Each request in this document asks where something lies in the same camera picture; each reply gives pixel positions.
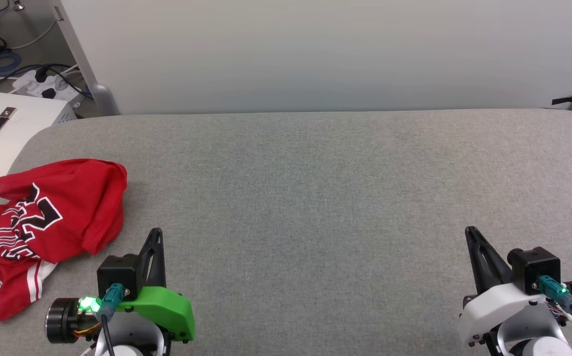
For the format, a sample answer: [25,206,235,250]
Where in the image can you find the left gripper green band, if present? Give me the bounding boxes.
[45,227,196,345]

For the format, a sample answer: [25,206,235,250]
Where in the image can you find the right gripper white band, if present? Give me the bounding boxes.
[457,226,572,348]

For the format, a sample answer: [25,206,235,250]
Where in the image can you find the red basketball jersey white sleeves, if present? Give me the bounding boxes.
[0,158,128,322]

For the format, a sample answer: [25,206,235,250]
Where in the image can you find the grey partition foot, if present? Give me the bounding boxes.
[91,83,120,117]

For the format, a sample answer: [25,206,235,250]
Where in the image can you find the white equipment box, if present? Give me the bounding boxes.
[0,90,78,227]

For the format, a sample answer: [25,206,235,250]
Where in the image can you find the white power strip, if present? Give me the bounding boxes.
[12,69,85,107]

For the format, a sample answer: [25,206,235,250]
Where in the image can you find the white partition panel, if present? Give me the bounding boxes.
[48,0,572,116]

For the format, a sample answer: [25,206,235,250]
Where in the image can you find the teal plug black cable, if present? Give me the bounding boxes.
[98,283,125,356]
[537,275,572,343]

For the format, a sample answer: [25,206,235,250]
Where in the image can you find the blue coiled cable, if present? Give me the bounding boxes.
[0,49,22,76]

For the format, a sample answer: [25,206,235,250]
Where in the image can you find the white cable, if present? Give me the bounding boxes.
[8,19,58,50]

